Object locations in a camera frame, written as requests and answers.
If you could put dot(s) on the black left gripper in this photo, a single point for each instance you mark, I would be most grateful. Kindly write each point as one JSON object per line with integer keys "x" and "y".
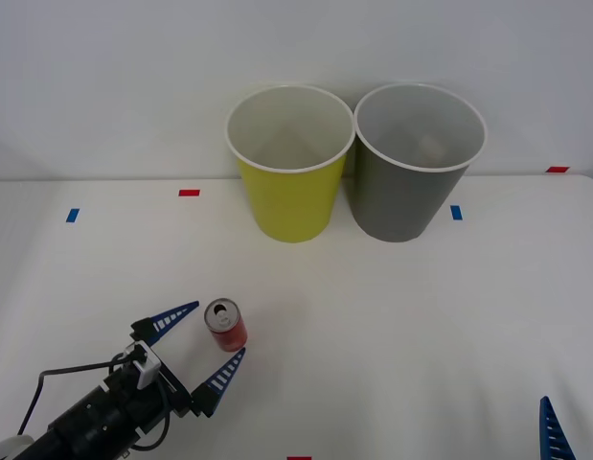
{"x": 174, "y": 390}

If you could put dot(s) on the red drink can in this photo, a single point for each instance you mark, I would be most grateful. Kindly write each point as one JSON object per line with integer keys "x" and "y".
{"x": 229, "y": 335}

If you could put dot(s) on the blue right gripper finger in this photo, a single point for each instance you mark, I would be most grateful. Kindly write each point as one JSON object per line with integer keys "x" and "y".
{"x": 552, "y": 436}

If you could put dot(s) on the grey plastic bin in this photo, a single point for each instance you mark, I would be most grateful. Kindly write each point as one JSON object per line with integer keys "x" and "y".
{"x": 401, "y": 206}

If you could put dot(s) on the yellow-green plastic bin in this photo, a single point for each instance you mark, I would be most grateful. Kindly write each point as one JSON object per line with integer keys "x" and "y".
{"x": 291, "y": 206}

